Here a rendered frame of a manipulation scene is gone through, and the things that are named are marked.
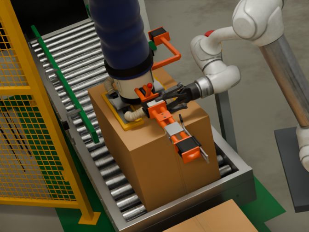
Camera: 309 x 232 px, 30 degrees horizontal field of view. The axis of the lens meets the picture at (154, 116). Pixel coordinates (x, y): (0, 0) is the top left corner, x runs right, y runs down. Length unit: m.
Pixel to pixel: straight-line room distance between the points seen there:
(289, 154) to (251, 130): 1.35
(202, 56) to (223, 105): 0.71
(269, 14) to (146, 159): 0.92
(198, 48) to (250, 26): 0.64
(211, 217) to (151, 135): 0.48
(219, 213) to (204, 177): 0.20
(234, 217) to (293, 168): 0.36
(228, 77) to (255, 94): 1.75
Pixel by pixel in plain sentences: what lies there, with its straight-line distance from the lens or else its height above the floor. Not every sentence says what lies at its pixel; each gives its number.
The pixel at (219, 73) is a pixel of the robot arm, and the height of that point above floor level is 1.12.
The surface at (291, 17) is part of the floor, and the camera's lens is 5.21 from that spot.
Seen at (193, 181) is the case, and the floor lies 0.61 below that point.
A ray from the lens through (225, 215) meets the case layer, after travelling 2.72.
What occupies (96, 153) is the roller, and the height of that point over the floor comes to 0.54.
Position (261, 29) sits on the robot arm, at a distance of 2.03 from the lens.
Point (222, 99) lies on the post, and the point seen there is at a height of 0.63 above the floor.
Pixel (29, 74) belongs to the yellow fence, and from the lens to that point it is 2.99.
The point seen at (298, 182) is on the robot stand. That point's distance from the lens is 2.53.
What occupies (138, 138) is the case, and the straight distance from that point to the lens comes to 2.58.
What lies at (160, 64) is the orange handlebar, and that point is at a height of 1.09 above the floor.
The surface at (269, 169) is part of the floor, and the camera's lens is 3.69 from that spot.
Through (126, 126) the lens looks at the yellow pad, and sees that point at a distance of 2.64.
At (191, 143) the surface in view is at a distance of 2.25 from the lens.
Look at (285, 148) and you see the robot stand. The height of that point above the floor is 0.75.
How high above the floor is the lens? 2.54
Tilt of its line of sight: 36 degrees down
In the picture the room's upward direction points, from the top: 15 degrees counter-clockwise
